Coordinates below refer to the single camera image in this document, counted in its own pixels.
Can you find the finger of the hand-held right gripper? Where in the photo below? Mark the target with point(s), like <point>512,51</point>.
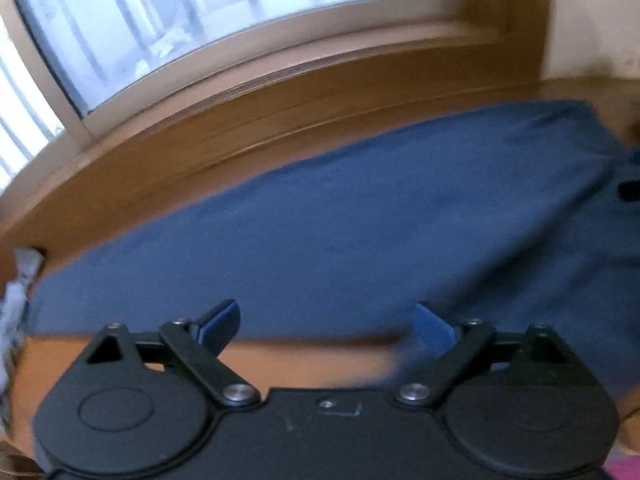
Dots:
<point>630,191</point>

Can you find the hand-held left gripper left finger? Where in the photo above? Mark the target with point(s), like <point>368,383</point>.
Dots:
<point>220,327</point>

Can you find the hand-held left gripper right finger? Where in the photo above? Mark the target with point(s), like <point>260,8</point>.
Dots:
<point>432,327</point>

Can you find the navy blue fleece pants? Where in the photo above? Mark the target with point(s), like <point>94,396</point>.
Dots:
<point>350,220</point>

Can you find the crumpled white printed cloth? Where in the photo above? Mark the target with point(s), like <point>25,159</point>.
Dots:
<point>12,320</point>

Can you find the person's pink clothing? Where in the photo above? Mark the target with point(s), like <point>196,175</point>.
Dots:
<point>625,470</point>

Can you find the window with wooden frame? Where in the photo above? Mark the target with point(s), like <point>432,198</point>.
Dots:
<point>150,25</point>

